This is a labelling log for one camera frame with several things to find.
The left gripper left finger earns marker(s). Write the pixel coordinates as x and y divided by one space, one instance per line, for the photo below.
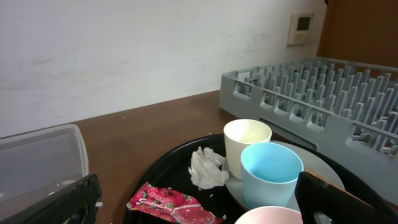
75 203

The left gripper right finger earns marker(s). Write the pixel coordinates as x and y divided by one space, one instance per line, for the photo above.
316 196

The blue cup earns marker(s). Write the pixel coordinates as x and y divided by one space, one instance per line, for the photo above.
269 174

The white cup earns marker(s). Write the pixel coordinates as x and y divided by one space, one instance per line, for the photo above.
239 134

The wooden chopstick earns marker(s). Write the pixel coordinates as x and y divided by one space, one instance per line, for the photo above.
314 174

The grey dishwasher rack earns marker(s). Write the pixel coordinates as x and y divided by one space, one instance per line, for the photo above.
344 110

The grey plate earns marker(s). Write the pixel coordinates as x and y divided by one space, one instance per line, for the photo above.
311 162

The white bowl with food scraps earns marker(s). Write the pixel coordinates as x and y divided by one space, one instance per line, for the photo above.
270 215

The clear plastic bin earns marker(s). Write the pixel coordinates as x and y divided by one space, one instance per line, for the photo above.
36 165

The red snack wrapper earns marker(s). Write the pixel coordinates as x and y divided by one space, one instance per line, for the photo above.
171 205

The crumpled white tissue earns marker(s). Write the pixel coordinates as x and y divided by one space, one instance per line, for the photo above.
205 169

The wall thermostat panel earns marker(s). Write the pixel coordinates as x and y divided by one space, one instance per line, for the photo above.
299 29

